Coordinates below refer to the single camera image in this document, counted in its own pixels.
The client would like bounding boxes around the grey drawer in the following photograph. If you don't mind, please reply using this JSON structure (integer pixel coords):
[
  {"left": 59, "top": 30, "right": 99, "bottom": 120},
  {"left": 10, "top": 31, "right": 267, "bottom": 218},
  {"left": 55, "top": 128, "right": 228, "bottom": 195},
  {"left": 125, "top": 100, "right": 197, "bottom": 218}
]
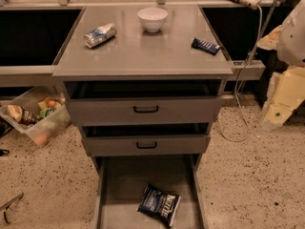
[
  {"left": 91, "top": 155, "right": 208, "bottom": 229},
  {"left": 83, "top": 123, "right": 211, "bottom": 156},
  {"left": 65, "top": 79, "right": 221, "bottom": 126}
]

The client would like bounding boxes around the green snack pack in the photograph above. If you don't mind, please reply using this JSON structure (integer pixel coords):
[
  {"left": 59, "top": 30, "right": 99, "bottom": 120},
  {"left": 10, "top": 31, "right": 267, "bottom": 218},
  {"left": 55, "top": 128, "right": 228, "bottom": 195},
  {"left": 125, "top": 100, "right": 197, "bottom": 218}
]
[{"left": 40, "top": 108, "right": 56, "bottom": 118}]

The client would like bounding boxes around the grey drawer cabinet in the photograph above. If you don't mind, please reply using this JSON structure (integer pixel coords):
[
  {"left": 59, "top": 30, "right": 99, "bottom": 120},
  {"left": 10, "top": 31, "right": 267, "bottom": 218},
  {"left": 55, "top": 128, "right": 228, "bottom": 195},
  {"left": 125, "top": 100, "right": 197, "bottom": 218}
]
[{"left": 51, "top": 4, "right": 235, "bottom": 229}]

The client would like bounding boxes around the red orange fruit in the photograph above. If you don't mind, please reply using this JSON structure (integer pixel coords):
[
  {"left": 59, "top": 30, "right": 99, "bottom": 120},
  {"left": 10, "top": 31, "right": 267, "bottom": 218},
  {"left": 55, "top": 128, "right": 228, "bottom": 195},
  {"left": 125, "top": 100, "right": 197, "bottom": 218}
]
[{"left": 47, "top": 99, "right": 56, "bottom": 108}]

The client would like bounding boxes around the top grey drawer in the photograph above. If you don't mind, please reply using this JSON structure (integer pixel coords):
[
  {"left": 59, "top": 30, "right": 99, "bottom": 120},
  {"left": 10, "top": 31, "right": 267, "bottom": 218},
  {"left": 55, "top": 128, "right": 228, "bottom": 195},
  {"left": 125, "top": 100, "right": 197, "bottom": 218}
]
[{"left": 65, "top": 79, "right": 221, "bottom": 126}]

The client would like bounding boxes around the clear plastic bin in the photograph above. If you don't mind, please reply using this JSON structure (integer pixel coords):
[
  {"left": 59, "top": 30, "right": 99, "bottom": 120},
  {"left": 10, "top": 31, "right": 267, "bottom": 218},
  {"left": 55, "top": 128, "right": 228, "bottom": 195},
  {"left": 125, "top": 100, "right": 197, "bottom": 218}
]
[{"left": 0, "top": 86, "right": 71, "bottom": 146}]

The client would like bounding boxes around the white ceramic bowl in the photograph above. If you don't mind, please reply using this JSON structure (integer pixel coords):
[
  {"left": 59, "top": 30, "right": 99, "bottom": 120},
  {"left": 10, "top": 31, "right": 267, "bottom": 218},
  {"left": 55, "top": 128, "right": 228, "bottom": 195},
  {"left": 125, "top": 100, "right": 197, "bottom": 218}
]
[{"left": 137, "top": 8, "right": 168, "bottom": 32}]

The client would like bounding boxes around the crushed silver soda can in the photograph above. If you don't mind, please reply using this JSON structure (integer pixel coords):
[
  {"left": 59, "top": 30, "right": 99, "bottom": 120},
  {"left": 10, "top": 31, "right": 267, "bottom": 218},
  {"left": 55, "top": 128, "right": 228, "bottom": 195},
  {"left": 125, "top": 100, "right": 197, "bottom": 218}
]
[{"left": 84, "top": 23, "right": 117, "bottom": 49}]

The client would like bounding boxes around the middle grey drawer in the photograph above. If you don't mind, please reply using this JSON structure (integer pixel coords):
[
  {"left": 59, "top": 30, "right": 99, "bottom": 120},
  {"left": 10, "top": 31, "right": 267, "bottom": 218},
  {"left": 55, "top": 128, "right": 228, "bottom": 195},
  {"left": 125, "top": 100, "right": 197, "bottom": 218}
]
[{"left": 83, "top": 123, "right": 211, "bottom": 156}]

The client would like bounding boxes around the brown snack bag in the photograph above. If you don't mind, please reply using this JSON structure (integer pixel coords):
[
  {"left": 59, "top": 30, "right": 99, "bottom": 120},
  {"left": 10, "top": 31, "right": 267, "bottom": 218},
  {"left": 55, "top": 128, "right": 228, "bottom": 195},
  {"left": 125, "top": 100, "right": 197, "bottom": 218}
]
[{"left": 7, "top": 105, "right": 37, "bottom": 126}]

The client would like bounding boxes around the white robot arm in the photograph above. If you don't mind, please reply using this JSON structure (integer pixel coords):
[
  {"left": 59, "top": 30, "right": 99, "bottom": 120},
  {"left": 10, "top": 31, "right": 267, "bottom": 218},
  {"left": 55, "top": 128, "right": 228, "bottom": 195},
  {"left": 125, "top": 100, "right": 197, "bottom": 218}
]
[{"left": 258, "top": 0, "right": 305, "bottom": 131}]

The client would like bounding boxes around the blue chip bag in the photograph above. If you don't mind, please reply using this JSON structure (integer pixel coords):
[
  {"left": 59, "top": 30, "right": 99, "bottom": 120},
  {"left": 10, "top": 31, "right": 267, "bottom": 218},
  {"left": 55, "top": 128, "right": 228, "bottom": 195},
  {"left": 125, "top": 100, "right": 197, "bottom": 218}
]
[{"left": 137, "top": 184, "right": 181, "bottom": 227}]

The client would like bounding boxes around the bottom grey drawer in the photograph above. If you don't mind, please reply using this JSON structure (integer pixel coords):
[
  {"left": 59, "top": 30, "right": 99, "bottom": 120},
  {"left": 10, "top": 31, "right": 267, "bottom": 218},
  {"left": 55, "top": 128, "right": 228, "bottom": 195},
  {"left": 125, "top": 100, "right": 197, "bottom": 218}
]
[{"left": 91, "top": 155, "right": 208, "bottom": 229}]

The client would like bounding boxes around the dark blue snack bar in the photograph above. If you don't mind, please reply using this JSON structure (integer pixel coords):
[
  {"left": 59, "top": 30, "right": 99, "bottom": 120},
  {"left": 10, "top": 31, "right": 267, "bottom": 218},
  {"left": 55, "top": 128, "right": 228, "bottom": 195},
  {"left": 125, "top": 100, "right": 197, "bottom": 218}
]
[{"left": 191, "top": 38, "right": 221, "bottom": 55}]

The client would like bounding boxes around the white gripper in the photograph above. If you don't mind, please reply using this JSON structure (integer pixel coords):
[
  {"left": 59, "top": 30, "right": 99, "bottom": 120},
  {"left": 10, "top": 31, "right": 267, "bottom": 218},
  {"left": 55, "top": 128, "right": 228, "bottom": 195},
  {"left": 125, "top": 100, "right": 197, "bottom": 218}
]
[{"left": 260, "top": 66, "right": 305, "bottom": 131}]

